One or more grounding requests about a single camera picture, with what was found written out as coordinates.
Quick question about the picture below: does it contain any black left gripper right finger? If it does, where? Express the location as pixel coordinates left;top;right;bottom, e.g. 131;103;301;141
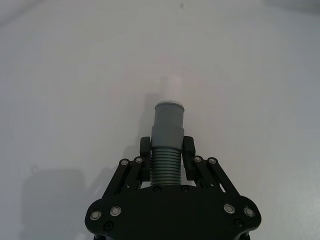
181;135;238;197

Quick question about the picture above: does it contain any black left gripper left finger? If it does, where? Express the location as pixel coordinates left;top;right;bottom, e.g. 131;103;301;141
104;136;153;198

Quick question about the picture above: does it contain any grey threaded bottle stopper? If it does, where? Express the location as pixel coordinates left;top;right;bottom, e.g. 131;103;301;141
150;100;186;187

